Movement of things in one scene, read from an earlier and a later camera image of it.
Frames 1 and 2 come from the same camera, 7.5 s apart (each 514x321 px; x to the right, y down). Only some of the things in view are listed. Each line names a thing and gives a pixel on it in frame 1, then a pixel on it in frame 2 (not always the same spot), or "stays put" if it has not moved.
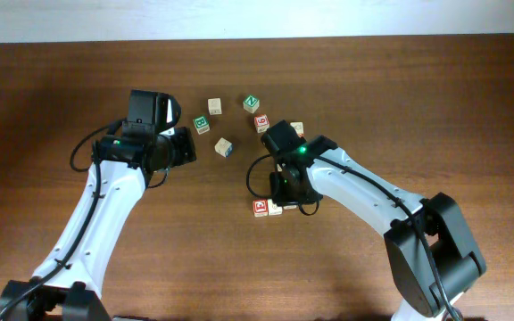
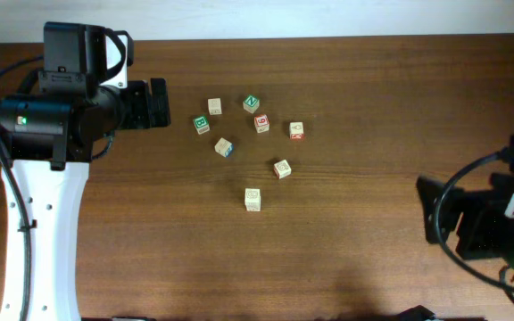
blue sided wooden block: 224,147 stays put
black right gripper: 288,196 to 469,223
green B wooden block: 202,124 stays put
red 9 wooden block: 261,121 stays put
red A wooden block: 299,127 stays put
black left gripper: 185,151 to 136,96
